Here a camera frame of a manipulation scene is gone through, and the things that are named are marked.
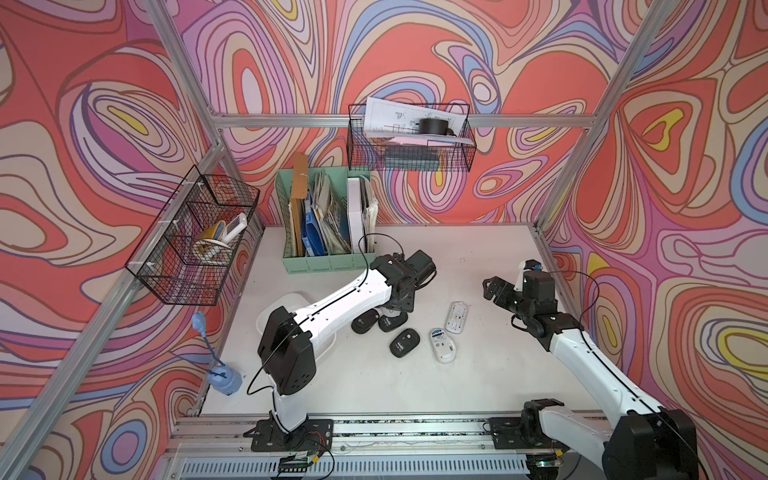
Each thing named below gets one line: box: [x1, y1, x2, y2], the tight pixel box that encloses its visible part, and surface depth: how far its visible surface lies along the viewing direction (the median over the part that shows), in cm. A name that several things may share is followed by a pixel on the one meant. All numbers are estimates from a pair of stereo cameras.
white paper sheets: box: [364, 97, 475, 145], surface depth 88 cm
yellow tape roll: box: [197, 220, 226, 240], surface depth 77 cm
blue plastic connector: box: [192, 311, 243, 396], surface depth 76 cm
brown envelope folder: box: [290, 152, 309, 257], surface depth 93 cm
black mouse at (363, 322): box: [351, 308, 379, 334], surface depth 92 cm
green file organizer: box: [276, 166, 376, 275], surface depth 98 cm
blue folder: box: [302, 207, 328, 257], surface depth 98 cm
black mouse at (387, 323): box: [378, 312, 408, 332], surface depth 93 cm
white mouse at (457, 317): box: [445, 301, 468, 334], surface depth 94 cm
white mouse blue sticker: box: [429, 328, 457, 364], surface depth 88 cm
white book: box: [347, 178, 366, 254], surface depth 95 cm
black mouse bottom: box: [389, 328, 421, 358], surface depth 88 cm
